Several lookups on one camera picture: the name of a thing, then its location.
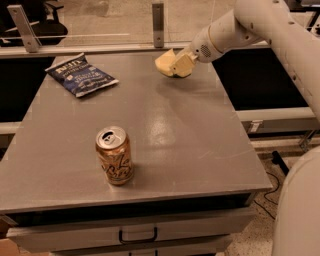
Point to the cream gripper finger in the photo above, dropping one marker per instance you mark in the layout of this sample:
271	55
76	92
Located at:
183	64

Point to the yellow sponge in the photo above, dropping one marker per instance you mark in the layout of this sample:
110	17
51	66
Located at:
162	63

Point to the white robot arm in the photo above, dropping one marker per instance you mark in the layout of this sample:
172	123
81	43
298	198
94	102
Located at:
297	224

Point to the orange soda can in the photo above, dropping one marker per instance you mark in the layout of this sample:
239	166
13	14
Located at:
114	152

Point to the blue chip bag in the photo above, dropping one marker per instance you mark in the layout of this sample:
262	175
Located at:
80	77

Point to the black stand leg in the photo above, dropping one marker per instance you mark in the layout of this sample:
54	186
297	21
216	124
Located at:
278	160

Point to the glass barrier panel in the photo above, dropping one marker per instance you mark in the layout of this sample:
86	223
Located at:
118	24

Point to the black office chair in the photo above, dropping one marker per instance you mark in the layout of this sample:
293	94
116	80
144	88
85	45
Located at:
42	16

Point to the lower grey drawer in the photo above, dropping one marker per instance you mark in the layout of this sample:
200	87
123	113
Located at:
208	245

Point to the middle metal bracket post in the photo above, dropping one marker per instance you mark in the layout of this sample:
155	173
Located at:
158	24

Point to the metal bracket post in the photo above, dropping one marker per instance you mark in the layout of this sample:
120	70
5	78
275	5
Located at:
28	37
158	24

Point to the left metal bracket post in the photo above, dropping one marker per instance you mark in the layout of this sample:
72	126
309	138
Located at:
28	37

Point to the grey drawer with black handle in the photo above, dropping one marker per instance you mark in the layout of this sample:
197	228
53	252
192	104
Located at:
134	230

